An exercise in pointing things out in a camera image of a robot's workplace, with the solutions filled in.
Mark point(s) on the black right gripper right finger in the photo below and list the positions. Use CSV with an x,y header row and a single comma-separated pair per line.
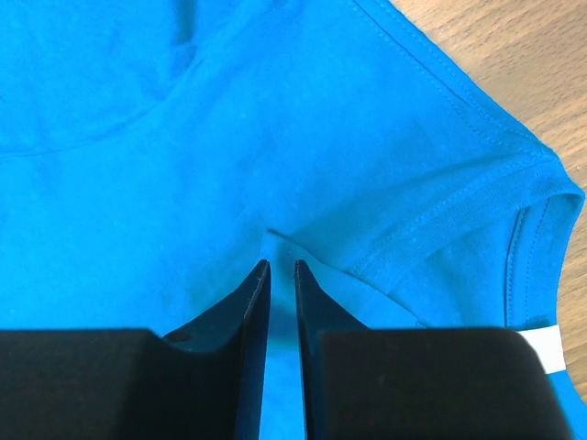
x,y
360,383

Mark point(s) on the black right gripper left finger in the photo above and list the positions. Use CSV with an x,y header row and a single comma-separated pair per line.
x,y
203,380

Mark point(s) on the blue t shirt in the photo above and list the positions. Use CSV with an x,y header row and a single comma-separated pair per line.
x,y
153,151

